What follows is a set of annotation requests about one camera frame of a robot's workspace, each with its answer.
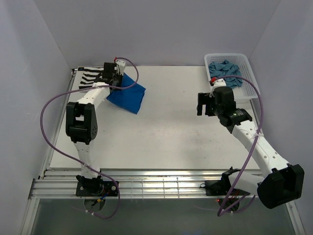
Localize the blue tank top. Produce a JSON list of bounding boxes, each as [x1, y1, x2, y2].
[[107, 83, 146, 114]]

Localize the black white striped tank top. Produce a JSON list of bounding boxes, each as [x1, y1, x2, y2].
[[78, 67, 103, 90]]

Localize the light teal tank top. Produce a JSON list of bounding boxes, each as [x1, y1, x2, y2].
[[208, 60, 243, 89]]

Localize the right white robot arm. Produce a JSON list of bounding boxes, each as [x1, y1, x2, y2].
[[197, 77, 305, 215]]

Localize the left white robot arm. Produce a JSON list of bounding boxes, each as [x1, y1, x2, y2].
[[66, 59, 126, 196]]

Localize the white plastic basket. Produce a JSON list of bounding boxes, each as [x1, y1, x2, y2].
[[204, 52, 261, 104]]

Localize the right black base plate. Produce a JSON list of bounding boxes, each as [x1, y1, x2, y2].
[[199, 180, 250, 198]]

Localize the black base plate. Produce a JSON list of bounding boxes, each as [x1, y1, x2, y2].
[[199, 180, 250, 198], [75, 181, 119, 197]]

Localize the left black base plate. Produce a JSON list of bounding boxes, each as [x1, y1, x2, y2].
[[75, 181, 119, 197]]

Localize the aluminium frame rails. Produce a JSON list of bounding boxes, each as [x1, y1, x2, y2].
[[22, 66, 305, 235]]

